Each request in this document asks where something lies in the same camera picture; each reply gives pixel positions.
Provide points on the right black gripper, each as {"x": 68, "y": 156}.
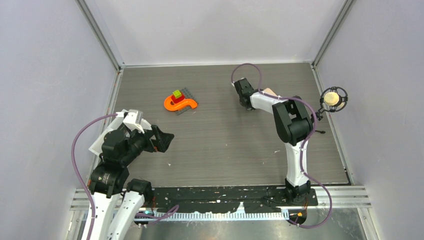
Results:
{"x": 251, "y": 109}

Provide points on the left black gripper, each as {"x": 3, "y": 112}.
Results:
{"x": 161, "y": 145}

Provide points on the tan card holder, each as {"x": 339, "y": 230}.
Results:
{"x": 269, "y": 91}

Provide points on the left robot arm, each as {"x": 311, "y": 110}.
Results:
{"x": 114, "y": 201}

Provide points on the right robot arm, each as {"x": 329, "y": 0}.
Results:
{"x": 293, "y": 126}

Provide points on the orange curved toy track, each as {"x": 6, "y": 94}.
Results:
{"x": 174, "y": 107}

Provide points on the red toy block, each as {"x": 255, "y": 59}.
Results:
{"x": 175, "y": 101}

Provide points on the green toy block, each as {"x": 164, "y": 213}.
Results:
{"x": 177, "y": 94}

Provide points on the grey studded baseplate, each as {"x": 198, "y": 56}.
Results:
{"x": 188, "y": 98}

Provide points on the white divided tray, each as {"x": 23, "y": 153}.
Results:
{"x": 115, "y": 124}

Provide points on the microphone on tripod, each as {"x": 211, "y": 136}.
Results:
{"x": 332, "y": 100}

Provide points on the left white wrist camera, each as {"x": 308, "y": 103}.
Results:
{"x": 135, "y": 122}

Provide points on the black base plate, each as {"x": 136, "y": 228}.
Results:
{"x": 226, "y": 199}

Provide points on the white slotted cable duct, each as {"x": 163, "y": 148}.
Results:
{"x": 238, "y": 215}

